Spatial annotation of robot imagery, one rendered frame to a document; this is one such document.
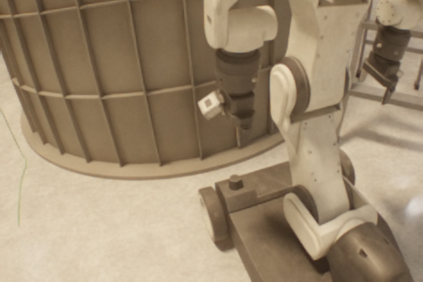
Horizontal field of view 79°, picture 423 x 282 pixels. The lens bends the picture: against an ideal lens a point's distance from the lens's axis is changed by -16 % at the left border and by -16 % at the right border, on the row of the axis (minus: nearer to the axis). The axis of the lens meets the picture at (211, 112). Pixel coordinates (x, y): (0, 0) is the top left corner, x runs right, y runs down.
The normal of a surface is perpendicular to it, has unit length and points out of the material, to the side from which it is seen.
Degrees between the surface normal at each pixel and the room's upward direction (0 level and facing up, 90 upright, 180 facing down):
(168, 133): 90
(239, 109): 101
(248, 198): 45
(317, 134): 60
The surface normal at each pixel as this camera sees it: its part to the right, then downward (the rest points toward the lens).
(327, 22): 0.31, 0.62
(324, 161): 0.23, 0.00
